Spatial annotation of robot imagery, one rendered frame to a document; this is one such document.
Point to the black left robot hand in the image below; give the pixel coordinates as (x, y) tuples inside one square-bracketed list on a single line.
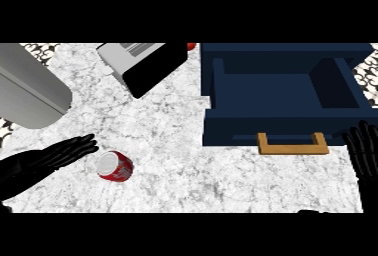
[(45, 159)]

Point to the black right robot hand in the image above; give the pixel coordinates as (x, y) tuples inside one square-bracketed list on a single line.
[(365, 150)]

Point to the red can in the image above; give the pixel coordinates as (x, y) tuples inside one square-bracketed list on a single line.
[(116, 166)]

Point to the dark blue drawer box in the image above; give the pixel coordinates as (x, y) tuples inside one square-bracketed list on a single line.
[(268, 90)]

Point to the dark blue drawer front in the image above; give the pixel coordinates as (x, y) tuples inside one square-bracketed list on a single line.
[(231, 126)]

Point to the rounded grey appliance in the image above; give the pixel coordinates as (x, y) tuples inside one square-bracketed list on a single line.
[(30, 90)]

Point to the dark blue cabinet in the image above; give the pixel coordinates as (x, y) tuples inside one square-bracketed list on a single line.
[(275, 50)]

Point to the small red object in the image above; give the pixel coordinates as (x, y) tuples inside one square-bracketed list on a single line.
[(191, 46)]

